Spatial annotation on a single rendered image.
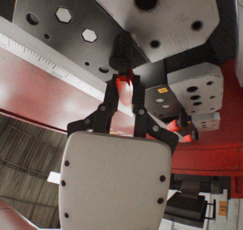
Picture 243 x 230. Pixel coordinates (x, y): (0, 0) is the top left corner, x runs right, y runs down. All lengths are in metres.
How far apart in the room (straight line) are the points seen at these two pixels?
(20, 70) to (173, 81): 0.27
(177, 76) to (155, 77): 0.04
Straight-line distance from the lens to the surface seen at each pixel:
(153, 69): 0.21
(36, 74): 0.25
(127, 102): 0.15
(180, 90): 0.20
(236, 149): 0.86
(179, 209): 1.11
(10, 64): 0.27
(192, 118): 0.36
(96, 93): 0.23
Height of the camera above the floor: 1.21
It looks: 40 degrees up
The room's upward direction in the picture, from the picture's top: 102 degrees counter-clockwise
